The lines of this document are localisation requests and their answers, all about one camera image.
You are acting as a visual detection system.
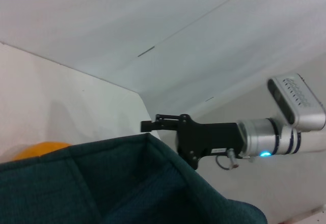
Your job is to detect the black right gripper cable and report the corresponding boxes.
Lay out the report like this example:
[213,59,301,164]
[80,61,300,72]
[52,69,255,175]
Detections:
[215,148,255,171]

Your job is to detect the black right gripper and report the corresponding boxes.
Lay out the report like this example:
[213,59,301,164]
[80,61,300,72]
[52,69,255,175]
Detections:
[140,114,247,171]

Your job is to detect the dark teal insulated lunch bag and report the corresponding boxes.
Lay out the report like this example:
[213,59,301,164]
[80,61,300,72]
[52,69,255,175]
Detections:
[0,133,268,224]

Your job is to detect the yellow banana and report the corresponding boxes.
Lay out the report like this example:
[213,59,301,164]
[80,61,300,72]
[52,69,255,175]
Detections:
[11,141,73,161]

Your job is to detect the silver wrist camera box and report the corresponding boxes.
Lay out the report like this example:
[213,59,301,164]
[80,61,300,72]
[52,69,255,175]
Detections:
[267,73,326,133]

